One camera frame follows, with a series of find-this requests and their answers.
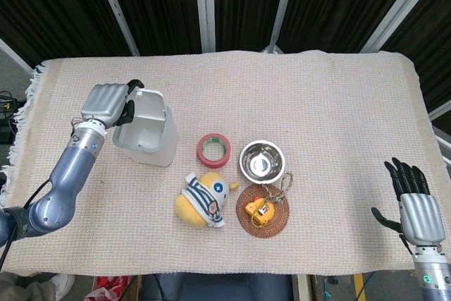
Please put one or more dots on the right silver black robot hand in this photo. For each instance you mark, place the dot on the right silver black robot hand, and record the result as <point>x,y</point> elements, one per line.
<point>419,213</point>

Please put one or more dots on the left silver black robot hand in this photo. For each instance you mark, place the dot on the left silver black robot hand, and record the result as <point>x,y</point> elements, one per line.
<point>102,103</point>

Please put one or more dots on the translucent white plastic container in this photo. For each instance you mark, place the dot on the translucent white plastic container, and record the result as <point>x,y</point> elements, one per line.
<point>148,132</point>

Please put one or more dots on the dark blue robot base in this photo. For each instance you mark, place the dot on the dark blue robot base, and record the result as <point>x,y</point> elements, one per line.
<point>222,287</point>

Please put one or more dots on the right blue grey robot arm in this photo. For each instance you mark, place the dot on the right blue grey robot arm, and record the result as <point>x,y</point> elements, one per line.
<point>432,271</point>

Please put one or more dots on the left blue grey robot arm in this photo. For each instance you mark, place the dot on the left blue grey robot arm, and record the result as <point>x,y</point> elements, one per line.
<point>60,188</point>

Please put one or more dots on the red tape roll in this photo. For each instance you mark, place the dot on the red tape roll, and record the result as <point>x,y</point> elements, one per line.
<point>214,151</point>

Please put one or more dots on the yellow plush toy striped shirt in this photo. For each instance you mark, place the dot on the yellow plush toy striped shirt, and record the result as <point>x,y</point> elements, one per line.
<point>204,200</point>

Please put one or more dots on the beige woven tablecloth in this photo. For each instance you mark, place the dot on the beige woven tablecloth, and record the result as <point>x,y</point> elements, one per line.
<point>246,103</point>

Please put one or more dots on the brown woven round coaster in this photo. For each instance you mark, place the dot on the brown woven round coaster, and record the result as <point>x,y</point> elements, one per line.
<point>262,211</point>

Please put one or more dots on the small orange toy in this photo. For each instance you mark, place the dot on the small orange toy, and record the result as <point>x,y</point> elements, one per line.
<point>259,211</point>

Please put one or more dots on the stainless steel bowl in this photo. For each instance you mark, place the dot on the stainless steel bowl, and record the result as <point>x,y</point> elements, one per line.
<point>262,163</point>

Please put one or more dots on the red white plastic bag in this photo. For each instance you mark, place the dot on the red white plastic bag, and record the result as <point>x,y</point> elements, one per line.
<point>109,287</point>

